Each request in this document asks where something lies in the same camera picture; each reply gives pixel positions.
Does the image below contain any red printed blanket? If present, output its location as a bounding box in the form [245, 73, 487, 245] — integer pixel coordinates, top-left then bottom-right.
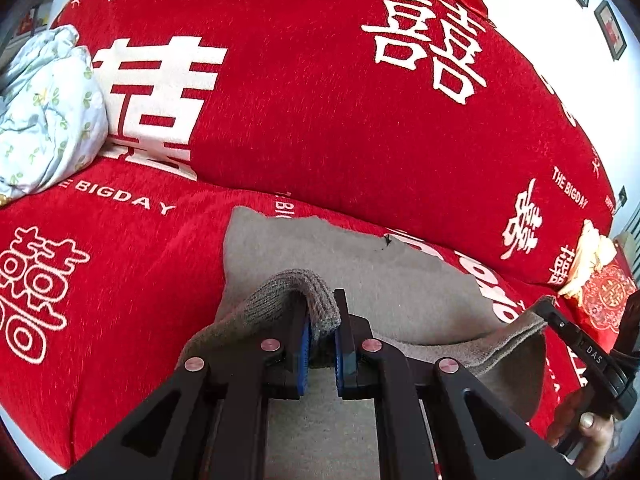
[0, 0, 622, 472]

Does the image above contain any pale blue floral quilt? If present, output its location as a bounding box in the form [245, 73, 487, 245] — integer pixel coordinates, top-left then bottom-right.
[0, 25, 109, 206]

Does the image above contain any grey knit sweater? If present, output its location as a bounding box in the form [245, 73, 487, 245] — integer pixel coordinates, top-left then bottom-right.
[177, 206, 549, 480]

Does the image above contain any small framed wall picture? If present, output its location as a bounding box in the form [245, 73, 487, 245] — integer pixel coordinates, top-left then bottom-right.
[594, 0, 628, 62]

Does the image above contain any red embroidered cushion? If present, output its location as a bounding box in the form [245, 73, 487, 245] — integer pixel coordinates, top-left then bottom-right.
[557, 219, 640, 356]

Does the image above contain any person's right hand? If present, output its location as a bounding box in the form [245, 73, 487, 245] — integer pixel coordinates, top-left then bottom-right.
[569, 414, 621, 478]

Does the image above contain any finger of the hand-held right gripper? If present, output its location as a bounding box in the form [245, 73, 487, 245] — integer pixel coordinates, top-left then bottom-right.
[532, 296, 584, 349]

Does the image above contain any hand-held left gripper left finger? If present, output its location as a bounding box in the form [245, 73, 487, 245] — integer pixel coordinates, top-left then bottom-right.
[50, 304, 314, 480]

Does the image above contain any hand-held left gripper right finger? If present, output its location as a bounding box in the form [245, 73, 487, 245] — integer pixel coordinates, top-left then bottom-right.
[333, 288, 584, 480]

